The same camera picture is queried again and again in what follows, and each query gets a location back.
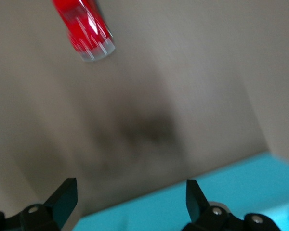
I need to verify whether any blue plastic box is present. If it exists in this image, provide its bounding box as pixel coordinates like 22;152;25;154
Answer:
73;151;289;231

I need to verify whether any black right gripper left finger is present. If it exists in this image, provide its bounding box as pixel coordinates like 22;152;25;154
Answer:
0;177;78;231

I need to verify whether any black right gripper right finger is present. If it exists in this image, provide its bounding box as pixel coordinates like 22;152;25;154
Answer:
182;179;284;231

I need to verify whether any red beetle toy car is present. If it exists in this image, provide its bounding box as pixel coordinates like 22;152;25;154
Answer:
51;0;117;63

